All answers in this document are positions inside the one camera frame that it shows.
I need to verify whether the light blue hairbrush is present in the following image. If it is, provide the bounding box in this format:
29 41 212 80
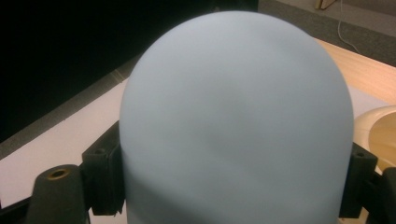
119 10 355 224

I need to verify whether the cream duck-face ringed cup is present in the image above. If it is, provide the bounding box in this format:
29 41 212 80
353 105 396 173

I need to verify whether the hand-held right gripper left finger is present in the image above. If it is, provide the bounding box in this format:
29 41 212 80
81 120 126 217

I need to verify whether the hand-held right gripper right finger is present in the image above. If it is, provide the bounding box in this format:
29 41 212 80
338 141 379 219

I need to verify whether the white cable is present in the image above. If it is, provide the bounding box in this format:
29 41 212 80
337 0 361 53

